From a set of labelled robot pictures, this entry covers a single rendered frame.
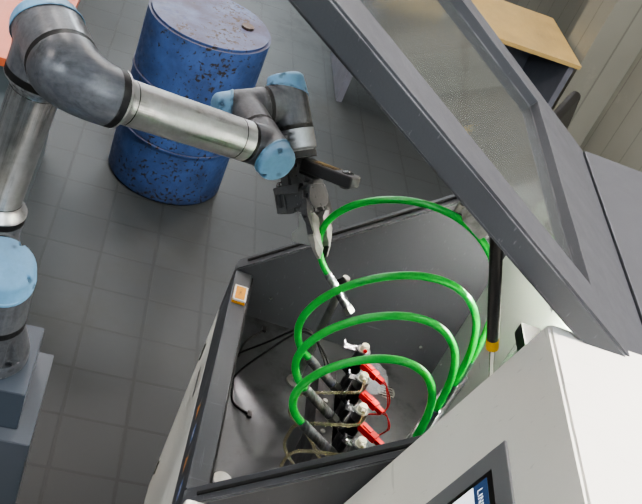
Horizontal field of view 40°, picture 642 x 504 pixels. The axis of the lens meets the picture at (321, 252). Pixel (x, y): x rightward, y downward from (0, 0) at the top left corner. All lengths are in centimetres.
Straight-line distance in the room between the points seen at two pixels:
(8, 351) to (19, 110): 44
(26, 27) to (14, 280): 42
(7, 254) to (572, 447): 101
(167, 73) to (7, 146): 193
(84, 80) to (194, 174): 232
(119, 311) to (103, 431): 54
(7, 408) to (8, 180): 42
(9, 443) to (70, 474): 98
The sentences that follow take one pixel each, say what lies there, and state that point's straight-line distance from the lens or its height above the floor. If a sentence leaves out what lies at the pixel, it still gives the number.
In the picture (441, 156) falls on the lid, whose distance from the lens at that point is 106.
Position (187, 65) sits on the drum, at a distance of 344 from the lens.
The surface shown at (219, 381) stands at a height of 95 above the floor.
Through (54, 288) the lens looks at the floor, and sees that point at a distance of 326.
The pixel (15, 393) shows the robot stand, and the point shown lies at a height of 90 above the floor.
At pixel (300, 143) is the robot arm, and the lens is 173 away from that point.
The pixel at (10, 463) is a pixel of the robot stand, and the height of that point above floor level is 74.
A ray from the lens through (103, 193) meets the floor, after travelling 374.
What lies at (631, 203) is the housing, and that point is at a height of 150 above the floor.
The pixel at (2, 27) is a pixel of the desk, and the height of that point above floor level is 78.
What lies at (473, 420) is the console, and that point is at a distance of 129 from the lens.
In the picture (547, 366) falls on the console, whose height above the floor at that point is 153.
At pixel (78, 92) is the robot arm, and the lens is 141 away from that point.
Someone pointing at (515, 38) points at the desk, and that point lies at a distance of 512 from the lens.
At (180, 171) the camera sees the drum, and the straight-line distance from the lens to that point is 368.
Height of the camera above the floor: 221
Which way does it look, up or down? 35 degrees down
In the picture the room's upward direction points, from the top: 25 degrees clockwise
